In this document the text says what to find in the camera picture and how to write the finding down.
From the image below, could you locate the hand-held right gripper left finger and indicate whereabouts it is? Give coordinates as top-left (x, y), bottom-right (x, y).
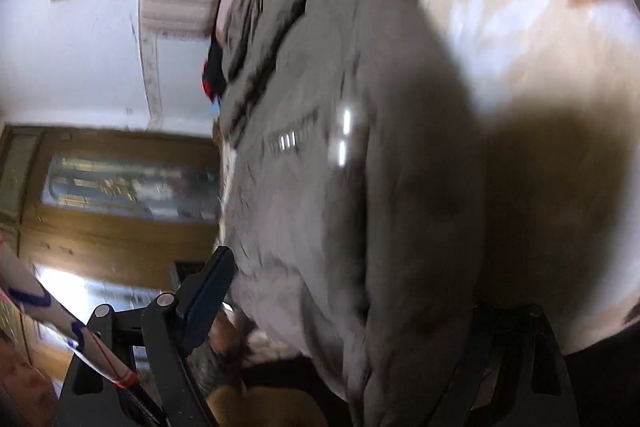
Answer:
top-left (54, 246), bottom-right (237, 427)

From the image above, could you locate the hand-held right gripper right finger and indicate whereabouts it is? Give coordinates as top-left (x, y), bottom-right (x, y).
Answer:
top-left (467, 302), bottom-right (581, 427)

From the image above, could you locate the grey-brown quilted hooded jacket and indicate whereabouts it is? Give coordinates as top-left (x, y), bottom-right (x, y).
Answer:
top-left (214, 0), bottom-right (488, 427)

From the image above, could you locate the wooden cabinet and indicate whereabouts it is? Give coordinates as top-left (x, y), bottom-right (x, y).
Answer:
top-left (0, 124), bottom-right (226, 427)

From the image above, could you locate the red garment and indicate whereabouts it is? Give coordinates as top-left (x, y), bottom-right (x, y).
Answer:
top-left (201, 61), bottom-right (217, 102)

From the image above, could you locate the black garment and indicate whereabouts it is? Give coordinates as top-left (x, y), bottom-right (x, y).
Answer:
top-left (206, 36), bottom-right (228, 98)

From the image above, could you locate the leaf print blanket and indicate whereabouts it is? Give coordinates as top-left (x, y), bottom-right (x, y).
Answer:
top-left (335, 0), bottom-right (640, 353)

